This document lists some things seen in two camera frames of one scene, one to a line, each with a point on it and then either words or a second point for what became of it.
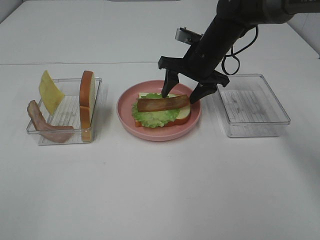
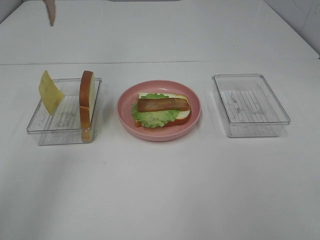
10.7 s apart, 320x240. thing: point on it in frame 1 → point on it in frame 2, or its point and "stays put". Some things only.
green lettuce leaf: (154, 119) stays put
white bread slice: (183, 117) stays put
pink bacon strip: (56, 133) → (51, 6)
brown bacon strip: (154, 104) stays put
